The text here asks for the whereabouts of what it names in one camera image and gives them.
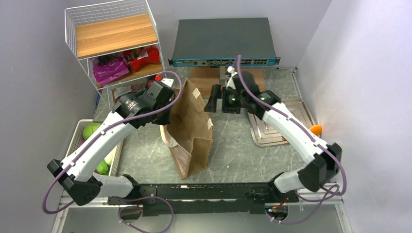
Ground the red snack bag upper shelf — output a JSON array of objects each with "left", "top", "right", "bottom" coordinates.
[{"left": 122, "top": 45, "right": 160, "bottom": 71}]

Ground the metal tray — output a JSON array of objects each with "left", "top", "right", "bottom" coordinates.
[{"left": 247, "top": 98, "right": 316, "bottom": 147}]

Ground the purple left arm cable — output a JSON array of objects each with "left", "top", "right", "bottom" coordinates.
[{"left": 42, "top": 70, "right": 183, "bottom": 215}]

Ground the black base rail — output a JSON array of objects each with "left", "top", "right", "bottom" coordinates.
[{"left": 107, "top": 182, "right": 298, "bottom": 216}]

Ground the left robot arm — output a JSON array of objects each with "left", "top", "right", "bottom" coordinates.
[{"left": 47, "top": 78, "right": 175, "bottom": 206}]

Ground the white wire shelf rack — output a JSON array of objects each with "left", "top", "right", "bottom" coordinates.
[{"left": 65, "top": 0, "right": 165, "bottom": 108}]

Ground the green lettuce toy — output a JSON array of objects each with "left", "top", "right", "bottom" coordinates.
[{"left": 95, "top": 160, "right": 110, "bottom": 175}]

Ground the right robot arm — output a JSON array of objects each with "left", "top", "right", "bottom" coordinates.
[{"left": 204, "top": 70, "right": 342, "bottom": 201}]

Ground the purple snack bag upper shelf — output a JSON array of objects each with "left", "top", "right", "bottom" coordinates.
[{"left": 91, "top": 55, "right": 130, "bottom": 86}]

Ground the wooden board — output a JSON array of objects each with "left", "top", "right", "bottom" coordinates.
[{"left": 189, "top": 67, "right": 267, "bottom": 98}]

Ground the green cabbage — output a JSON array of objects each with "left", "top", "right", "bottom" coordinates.
[{"left": 83, "top": 122, "right": 101, "bottom": 140}]

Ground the dark network switch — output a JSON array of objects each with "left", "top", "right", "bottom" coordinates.
[{"left": 168, "top": 17, "right": 280, "bottom": 67}]

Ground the brown burlap grocery bag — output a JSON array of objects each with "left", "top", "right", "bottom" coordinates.
[{"left": 160, "top": 79, "right": 214, "bottom": 179}]

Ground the orange fruit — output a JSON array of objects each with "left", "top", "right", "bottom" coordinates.
[{"left": 309, "top": 124, "right": 323, "bottom": 136}]

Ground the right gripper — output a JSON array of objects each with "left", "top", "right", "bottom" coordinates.
[{"left": 204, "top": 84, "right": 247, "bottom": 114}]

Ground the white perforated basket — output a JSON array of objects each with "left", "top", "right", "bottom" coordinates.
[{"left": 65, "top": 119, "right": 123, "bottom": 176}]

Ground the white daikon vegetable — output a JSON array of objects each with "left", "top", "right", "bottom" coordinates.
[{"left": 104, "top": 147, "right": 117, "bottom": 166}]

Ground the metal stand bracket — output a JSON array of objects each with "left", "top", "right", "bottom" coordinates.
[{"left": 219, "top": 66, "right": 230, "bottom": 86}]

